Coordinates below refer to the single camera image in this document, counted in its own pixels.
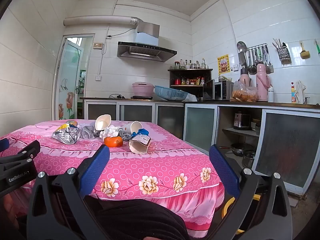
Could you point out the yellow rimmed trash bin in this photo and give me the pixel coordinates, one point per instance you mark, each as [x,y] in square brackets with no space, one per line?
[226,206]

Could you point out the yellow wall poster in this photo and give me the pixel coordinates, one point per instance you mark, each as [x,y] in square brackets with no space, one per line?
[223,64]

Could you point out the kitchen counter cabinet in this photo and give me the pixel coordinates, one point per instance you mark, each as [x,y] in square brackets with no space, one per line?
[285,145]

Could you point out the white paper cup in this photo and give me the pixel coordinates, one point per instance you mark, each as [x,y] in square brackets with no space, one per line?
[103,123]
[133,127]

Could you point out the bag of fried snacks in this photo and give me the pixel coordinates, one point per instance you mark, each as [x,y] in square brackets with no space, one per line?
[243,93]

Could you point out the pink thermos flask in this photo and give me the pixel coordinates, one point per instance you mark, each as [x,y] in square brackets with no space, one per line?
[245,76]
[262,82]

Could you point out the white exhaust duct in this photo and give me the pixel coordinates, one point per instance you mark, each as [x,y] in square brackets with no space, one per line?
[97,20]

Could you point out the orange mandarin peel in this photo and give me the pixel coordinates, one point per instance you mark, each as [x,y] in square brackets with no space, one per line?
[113,142]

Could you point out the blue fabric scrunchie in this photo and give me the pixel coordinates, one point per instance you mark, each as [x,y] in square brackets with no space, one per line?
[142,131]

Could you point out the beige wall box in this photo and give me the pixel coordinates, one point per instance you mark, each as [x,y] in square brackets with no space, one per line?
[98,45]

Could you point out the white plastic bottle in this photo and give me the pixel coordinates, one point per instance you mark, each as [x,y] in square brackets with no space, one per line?
[270,95]

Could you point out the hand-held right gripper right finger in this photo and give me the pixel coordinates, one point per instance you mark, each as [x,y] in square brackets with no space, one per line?
[223,172]

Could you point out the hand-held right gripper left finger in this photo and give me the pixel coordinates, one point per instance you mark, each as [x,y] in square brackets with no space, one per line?
[96,166]

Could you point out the white rag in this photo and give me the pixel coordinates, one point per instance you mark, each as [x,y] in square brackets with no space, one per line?
[300,91]

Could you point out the person's black clothing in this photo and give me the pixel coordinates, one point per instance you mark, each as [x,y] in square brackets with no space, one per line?
[140,220]

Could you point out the black induction cooker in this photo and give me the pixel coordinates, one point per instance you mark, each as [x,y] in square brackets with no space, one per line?
[141,97]

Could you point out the pink floral tablecloth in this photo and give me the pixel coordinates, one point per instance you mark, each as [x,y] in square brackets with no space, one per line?
[150,162]

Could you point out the stack of bowls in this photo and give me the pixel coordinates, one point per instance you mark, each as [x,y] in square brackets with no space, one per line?
[256,127]

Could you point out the yellow dish soap bottle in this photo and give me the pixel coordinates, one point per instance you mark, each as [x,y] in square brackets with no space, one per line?
[293,95]

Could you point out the dark wooden spice shelf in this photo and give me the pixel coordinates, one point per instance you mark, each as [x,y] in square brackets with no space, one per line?
[207,76]

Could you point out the pink lidded basin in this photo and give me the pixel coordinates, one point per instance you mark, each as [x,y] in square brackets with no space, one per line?
[143,88]

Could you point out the row of hanging kitchen utensils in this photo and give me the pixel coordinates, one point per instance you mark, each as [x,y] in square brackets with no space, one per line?
[251,62]

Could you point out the frying pan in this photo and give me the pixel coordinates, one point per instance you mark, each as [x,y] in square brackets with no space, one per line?
[237,148]

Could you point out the steel range hood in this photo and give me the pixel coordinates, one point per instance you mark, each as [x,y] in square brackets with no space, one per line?
[145,51]

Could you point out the blue plastic basket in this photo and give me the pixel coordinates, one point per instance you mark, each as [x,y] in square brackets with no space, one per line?
[170,92]

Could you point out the crushed labelled paper cup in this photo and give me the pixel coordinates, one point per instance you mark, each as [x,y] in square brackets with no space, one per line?
[138,145]

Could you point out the white tissue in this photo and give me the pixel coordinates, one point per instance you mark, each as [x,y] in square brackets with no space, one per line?
[108,132]

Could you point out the silver microwave oven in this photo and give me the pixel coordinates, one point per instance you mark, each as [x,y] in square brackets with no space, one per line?
[221,90]

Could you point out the metal chopstick holder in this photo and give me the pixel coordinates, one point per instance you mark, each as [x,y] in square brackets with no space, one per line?
[283,53]

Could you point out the yellow wall brush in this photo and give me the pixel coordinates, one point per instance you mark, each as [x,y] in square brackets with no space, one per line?
[304,53]

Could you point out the white wall socket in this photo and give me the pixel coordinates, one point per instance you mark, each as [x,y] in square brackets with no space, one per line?
[235,68]

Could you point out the steel pot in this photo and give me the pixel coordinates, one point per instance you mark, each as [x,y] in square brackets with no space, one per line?
[248,160]

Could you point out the flower print glass door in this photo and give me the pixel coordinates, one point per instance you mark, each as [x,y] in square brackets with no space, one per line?
[67,80]

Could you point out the row of glass bottles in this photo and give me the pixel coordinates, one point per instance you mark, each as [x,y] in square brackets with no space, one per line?
[192,65]

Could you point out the silver snack bag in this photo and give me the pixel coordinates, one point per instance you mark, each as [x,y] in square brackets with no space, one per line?
[66,135]

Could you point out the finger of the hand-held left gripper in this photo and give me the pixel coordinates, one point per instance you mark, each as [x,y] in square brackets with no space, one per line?
[3,144]
[23,152]

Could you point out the row of seasoning jars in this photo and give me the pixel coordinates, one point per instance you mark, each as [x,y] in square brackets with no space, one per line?
[190,81]

